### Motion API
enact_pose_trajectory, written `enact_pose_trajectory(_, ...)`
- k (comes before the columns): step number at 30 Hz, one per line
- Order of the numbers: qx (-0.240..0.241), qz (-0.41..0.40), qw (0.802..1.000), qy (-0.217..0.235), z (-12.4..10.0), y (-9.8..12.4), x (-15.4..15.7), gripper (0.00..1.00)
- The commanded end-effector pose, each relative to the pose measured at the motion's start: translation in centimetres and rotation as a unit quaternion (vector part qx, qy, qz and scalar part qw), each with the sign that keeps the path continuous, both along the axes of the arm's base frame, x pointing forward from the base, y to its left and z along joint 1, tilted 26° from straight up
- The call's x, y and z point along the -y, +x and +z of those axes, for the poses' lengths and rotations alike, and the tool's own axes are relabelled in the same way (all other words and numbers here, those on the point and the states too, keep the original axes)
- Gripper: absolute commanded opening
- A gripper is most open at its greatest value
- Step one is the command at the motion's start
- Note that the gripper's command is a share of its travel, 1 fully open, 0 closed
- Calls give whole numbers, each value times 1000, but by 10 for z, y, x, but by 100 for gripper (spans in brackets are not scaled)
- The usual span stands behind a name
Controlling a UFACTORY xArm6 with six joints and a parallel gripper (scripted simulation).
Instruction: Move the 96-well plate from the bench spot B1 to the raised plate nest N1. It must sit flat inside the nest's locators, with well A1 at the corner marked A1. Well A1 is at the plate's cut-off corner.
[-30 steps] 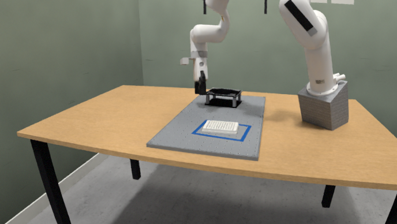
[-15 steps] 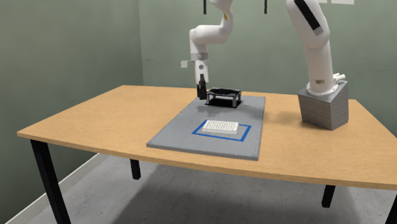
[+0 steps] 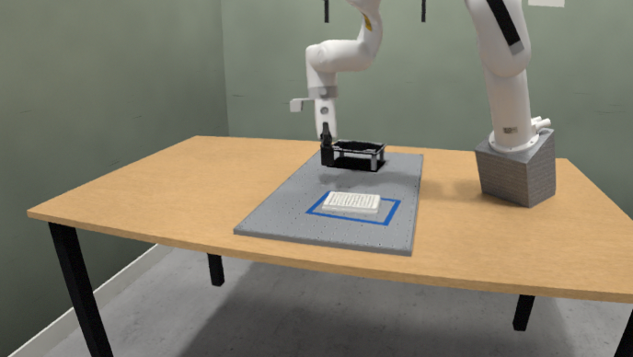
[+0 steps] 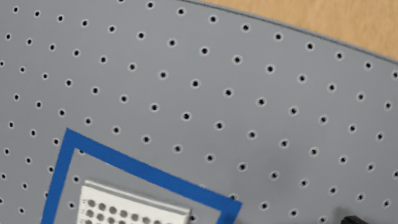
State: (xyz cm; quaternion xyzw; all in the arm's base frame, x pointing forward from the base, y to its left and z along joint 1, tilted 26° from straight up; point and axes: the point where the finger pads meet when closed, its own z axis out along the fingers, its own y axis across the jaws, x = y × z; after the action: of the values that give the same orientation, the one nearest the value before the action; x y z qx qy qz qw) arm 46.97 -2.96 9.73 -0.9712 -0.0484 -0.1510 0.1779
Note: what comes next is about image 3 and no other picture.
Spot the blue rectangular tape outline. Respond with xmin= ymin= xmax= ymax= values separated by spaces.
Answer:
xmin=305 ymin=191 xmax=401 ymax=226

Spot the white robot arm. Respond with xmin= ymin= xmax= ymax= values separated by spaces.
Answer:
xmin=290 ymin=0 xmax=551 ymax=155

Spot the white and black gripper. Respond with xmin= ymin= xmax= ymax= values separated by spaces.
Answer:
xmin=309 ymin=97 xmax=339 ymax=166

